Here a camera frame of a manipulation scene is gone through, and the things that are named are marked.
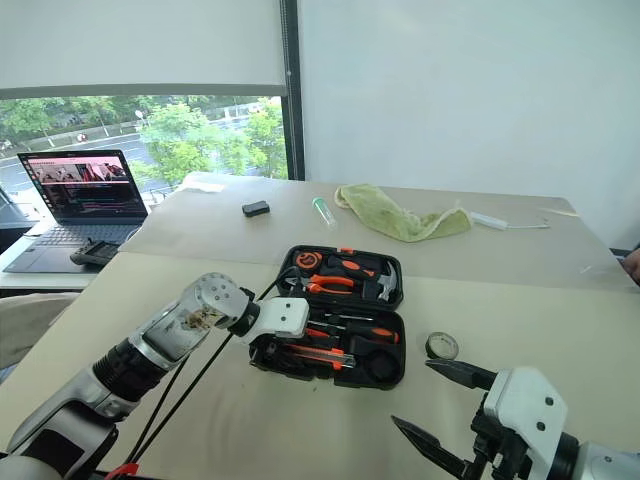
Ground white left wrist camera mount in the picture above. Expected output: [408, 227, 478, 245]
[258, 297, 311, 338]

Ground white side desk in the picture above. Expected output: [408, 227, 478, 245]
[0, 234, 121, 292]

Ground black handheld controller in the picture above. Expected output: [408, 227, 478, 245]
[69, 238, 121, 266]

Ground green towel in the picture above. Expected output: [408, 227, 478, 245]
[333, 183, 472, 244]

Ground black tool case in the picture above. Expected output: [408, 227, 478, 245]
[248, 244, 406, 392]

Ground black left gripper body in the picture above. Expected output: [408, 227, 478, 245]
[248, 332, 301, 372]

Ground black window frame post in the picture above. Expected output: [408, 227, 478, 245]
[277, 0, 307, 181]

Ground clear tube green cap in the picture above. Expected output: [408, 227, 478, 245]
[312, 196, 337, 230]

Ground white adapter with cable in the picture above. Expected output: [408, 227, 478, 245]
[469, 210, 551, 231]

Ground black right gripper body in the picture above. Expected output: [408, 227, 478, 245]
[468, 392, 534, 480]

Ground orange handled pliers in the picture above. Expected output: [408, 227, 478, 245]
[292, 273, 357, 296]

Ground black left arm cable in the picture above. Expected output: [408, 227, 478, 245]
[127, 277, 291, 480]

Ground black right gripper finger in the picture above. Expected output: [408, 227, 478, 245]
[390, 414, 475, 480]
[425, 358, 499, 392]

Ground claw hammer orange black handle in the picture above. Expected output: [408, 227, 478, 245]
[324, 253, 402, 304]

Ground orange black utility knife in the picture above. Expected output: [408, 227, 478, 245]
[279, 343, 357, 370]

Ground black electrical tape roll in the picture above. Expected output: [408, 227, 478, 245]
[425, 331, 460, 360]

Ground white roller blind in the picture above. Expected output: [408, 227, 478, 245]
[0, 0, 289, 100]

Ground beige fabric seat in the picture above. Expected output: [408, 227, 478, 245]
[0, 292, 81, 371]

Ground orange black tape measure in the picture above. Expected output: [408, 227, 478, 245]
[293, 249, 325, 274]

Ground open grey laptop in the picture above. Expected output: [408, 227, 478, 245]
[2, 148, 150, 274]

